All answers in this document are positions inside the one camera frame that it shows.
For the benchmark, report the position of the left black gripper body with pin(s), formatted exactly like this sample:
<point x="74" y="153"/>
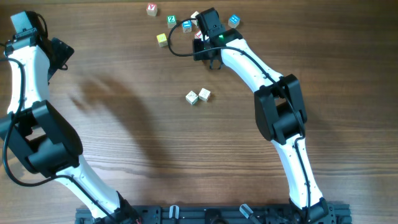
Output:
<point x="63" y="52"/>

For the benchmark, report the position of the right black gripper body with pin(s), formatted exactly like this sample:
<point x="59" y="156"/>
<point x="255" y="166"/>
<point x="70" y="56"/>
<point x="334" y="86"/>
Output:
<point x="198" y="45"/>

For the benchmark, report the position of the plain animal wooden block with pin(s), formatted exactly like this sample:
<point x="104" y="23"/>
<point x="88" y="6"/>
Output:
<point x="194" y="20"/>

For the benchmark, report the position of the yellow S wooden block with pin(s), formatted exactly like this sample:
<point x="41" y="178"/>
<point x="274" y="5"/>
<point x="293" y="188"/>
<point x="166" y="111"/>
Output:
<point x="162" y="40"/>

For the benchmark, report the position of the number 2 wooden block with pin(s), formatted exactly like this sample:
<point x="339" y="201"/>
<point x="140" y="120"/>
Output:
<point x="204" y="94"/>

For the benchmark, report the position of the green edged picture block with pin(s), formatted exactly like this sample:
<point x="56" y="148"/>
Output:
<point x="192" y="97"/>

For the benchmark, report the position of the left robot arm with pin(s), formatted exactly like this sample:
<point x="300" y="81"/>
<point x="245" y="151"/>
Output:
<point x="40" y="145"/>

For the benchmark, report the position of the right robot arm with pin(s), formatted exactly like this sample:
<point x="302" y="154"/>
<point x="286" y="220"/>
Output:
<point x="279" y="109"/>

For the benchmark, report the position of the red I wooden block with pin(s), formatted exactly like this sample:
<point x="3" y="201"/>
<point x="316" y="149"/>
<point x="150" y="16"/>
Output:
<point x="199" y="35"/>

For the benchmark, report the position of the blue L wooden block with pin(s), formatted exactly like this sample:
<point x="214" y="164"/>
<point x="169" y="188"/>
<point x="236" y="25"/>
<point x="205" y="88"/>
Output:
<point x="187" y="26"/>

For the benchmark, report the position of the blue H wooden block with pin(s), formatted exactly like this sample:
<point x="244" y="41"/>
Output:
<point x="234" y="21"/>

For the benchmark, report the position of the green Z wooden block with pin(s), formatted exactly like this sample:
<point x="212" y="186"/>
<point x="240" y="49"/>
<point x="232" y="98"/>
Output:
<point x="171" y="21"/>

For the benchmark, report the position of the red letter wooden block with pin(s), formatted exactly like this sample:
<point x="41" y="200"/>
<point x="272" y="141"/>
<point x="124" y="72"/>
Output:
<point x="152" y="9"/>

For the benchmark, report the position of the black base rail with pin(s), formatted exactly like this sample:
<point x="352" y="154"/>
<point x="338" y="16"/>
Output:
<point x="279" y="213"/>

